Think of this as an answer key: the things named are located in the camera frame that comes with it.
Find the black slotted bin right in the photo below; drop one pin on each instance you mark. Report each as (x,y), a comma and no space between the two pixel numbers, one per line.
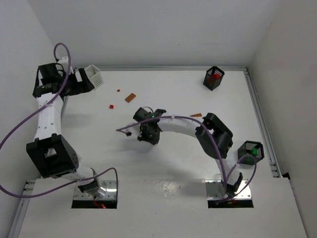
(250,152)

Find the metal base plate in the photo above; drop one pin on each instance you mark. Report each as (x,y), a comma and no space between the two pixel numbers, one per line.
(215,191)
(106,192)

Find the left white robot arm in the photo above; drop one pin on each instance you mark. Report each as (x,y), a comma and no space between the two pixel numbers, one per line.
(50,152)

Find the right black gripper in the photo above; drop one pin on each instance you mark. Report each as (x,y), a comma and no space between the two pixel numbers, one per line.
(149,136)

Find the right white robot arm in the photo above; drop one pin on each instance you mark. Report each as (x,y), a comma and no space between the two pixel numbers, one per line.
(212,134)

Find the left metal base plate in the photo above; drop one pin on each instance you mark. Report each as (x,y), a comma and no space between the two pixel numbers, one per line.
(106,192)

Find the orange lego plate right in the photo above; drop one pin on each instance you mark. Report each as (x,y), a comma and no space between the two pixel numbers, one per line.
(196,115)

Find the dark green lego brick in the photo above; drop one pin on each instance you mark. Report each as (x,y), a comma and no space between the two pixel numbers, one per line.
(254,152)

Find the orange lego plate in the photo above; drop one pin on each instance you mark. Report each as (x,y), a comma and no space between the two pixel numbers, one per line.
(196,115)
(129,98)

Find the orange lego plate left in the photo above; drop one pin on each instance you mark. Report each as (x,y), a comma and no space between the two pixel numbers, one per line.
(129,98)

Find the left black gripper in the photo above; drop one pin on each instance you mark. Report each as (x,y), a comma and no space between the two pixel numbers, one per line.
(80,78)

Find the white slotted bin back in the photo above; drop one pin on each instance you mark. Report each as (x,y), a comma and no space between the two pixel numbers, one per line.
(94,75)

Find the black slotted bin back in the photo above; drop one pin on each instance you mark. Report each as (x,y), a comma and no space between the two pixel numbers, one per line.
(209,73)

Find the red flower lego brick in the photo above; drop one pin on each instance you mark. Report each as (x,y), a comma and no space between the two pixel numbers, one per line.
(210,81)

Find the black slotted bin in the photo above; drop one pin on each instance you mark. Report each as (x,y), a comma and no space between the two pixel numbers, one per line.
(209,73)
(250,152)

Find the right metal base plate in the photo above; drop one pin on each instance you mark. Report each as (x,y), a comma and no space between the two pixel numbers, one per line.
(215,191)

